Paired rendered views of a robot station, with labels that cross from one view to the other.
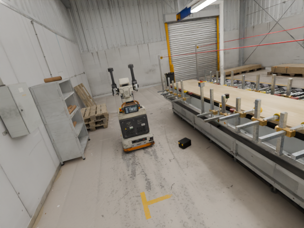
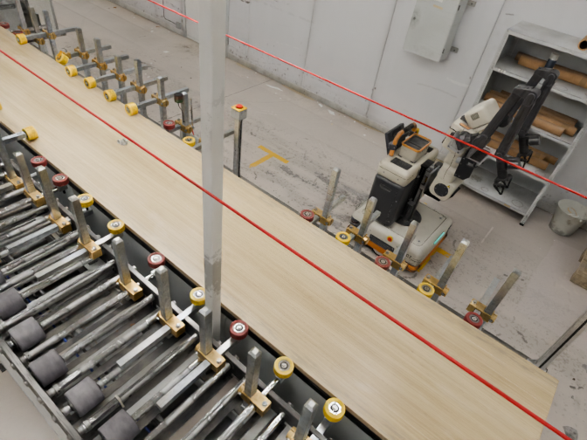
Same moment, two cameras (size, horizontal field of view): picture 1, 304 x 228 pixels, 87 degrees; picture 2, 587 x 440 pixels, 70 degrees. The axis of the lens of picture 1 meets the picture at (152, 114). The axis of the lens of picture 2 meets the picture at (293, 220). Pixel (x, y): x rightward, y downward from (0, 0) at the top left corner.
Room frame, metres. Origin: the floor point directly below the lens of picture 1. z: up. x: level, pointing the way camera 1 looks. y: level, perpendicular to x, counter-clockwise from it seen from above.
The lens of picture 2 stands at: (4.32, -2.19, 2.45)
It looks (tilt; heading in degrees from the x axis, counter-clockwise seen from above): 42 degrees down; 134
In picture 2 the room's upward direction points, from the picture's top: 10 degrees clockwise
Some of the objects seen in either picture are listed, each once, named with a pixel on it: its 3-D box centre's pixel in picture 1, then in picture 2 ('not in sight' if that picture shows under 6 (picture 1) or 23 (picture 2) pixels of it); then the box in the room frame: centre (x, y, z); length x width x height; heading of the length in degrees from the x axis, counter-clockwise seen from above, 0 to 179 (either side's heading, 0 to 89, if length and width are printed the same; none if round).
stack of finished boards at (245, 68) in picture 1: (238, 69); not in sight; (9.21, -5.37, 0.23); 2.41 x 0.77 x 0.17; 103
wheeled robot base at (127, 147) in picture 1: (136, 136); (400, 225); (3.07, 0.41, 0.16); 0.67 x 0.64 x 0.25; 10
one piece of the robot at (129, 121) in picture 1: (133, 119); (405, 180); (2.98, 0.39, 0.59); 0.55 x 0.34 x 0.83; 100
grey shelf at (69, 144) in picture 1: (66, 119); (522, 127); (3.17, 1.77, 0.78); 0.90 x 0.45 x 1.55; 11
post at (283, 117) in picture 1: (280, 137); (121, 85); (1.17, -1.07, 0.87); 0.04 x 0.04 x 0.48; 11
